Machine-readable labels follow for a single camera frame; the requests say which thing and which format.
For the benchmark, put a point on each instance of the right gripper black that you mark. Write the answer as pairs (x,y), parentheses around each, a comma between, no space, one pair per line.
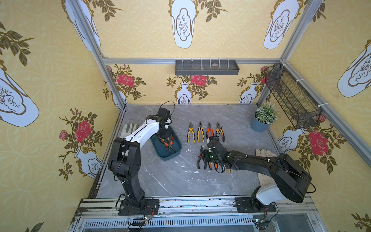
(211,156)

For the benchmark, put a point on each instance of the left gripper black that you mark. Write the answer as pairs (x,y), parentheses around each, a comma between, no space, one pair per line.
(166,133)

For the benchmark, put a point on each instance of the teal plastic storage box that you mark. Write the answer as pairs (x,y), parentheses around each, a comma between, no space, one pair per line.
(164,152)

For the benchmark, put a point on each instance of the red orange black pliers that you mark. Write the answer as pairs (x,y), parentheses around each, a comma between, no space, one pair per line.
(209,132)

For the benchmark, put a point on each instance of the orange long nose pliers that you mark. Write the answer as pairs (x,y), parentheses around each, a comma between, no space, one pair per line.
(168,143)

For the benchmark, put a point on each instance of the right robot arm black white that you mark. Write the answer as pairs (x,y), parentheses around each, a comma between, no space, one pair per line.
(290,180)

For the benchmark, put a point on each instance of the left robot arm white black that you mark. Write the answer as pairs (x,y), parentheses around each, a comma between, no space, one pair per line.
(125,163)

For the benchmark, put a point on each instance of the left work glove beige green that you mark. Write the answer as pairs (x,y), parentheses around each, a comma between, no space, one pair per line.
(128,129)

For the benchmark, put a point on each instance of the blue flower pot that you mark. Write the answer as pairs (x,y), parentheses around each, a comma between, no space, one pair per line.
(258,126)

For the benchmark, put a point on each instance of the right work glove beige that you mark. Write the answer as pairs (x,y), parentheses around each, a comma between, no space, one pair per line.
(264,180)

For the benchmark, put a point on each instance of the green white artificial plant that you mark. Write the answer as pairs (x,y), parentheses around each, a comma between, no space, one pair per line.
(267,113)

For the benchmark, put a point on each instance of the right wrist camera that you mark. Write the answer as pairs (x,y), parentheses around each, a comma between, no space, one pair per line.
(214,143)

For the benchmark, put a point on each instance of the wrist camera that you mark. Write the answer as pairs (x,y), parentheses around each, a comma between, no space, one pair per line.
(214,143)
(165,114)

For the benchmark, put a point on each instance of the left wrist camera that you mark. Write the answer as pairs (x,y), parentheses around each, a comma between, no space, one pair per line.
(165,114)

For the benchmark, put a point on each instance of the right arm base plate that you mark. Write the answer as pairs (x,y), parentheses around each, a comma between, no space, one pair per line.
(252,205)

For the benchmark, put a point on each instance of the aluminium front rail frame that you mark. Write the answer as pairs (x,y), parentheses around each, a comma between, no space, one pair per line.
(196,211)

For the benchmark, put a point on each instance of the grey wall shelf tray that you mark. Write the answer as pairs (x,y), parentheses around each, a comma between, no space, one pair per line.
(206,67)

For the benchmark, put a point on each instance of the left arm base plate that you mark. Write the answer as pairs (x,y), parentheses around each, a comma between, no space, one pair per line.
(147,207)

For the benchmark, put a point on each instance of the black wire mesh basket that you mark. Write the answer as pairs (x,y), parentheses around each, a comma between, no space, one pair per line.
(297,104)

